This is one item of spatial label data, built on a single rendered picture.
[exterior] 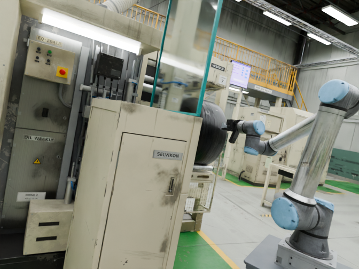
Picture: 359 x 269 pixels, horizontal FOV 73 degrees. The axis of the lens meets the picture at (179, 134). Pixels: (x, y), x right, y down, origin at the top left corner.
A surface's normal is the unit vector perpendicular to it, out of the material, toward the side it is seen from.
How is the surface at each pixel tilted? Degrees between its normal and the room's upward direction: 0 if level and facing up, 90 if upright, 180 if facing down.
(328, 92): 81
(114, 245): 90
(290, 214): 93
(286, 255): 90
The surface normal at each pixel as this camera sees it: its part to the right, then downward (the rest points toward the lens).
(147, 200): 0.51, 0.15
